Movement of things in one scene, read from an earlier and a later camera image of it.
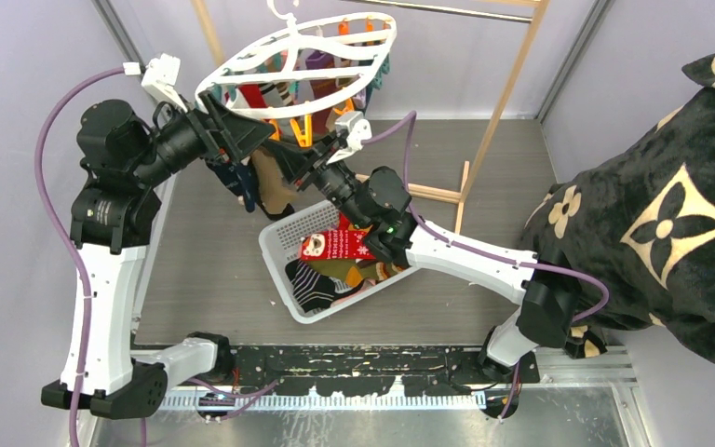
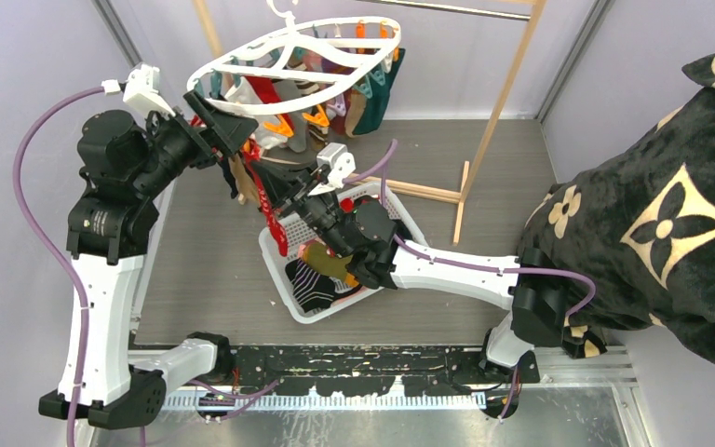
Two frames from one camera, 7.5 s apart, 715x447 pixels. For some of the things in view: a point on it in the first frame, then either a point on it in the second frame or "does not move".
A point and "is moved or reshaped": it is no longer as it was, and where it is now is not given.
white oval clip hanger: (314, 65) does not move
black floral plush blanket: (664, 226) does not move
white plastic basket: (280, 245) does not move
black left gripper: (242, 131) does not move
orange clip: (349, 107) → (319, 117)
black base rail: (371, 369) does not move
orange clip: (344, 28) → (360, 30)
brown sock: (272, 194) is moved or reshaped
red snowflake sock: (342, 243) is moved or reshaped
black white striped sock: (313, 290) does not move
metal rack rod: (455, 11) does not move
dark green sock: (377, 81) → (376, 105)
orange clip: (304, 137) → (281, 128)
